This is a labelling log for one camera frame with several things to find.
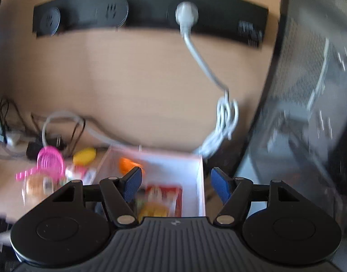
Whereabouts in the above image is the black power adapter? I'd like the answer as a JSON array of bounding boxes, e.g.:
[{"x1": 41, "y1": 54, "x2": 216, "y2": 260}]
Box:
[{"x1": 26, "y1": 137, "x2": 67, "y2": 158}]

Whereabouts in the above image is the black computer case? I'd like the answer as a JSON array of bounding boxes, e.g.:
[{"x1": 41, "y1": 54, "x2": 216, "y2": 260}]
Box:
[{"x1": 235, "y1": 0, "x2": 347, "y2": 234}]

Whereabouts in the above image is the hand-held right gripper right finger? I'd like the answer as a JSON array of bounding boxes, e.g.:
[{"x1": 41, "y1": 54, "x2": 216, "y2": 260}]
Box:
[{"x1": 211, "y1": 167, "x2": 300, "y2": 228}]

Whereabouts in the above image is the pink cardboard box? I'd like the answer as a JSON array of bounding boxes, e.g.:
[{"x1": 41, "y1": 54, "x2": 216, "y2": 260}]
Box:
[{"x1": 89, "y1": 145, "x2": 206, "y2": 219}]

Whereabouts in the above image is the yellow toy corn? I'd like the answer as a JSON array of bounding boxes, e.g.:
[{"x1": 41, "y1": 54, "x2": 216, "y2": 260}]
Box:
[{"x1": 73, "y1": 147, "x2": 97, "y2": 165}]

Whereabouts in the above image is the white power cable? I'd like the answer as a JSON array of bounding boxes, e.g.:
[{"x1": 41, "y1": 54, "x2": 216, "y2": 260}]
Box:
[{"x1": 175, "y1": 2, "x2": 239, "y2": 160}]

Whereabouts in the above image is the white power strip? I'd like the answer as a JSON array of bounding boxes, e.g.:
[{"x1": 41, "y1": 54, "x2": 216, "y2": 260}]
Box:
[{"x1": 4, "y1": 131, "x2": 24, "y2": 148}]

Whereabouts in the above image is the black socket panel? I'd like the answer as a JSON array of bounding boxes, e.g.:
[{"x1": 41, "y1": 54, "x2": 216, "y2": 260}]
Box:
[{"x1": 33, "y1": 0, "x2": 269, "y2": 49}]

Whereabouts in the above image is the orange toy vegetable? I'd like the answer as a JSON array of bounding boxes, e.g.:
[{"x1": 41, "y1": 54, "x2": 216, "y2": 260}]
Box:
[{"x1": 118, "y1": 158, "x2": 146, "y2": 175}]

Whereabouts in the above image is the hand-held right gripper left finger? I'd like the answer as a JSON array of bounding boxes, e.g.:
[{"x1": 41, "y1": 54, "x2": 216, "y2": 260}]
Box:
[{"x1": 50, "y1": 167, "x2": 143, "y2": 229}]

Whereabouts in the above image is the red snack packet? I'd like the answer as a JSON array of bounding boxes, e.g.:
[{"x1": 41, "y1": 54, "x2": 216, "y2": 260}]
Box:
[{"x1": 139, "y1": 184, "x2": 183, "y2": 219}]

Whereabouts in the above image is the grey looped cable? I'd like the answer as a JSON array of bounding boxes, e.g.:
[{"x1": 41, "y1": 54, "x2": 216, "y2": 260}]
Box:
[{"x1": 41, "y1": 111, "x2": 140, "y2": 151}]

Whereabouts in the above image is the pink plastic toy strainer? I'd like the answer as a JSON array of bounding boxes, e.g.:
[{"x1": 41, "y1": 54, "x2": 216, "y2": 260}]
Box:
[{"x1": 16, "y1": 146, "x2": 65, "y2": 182}]

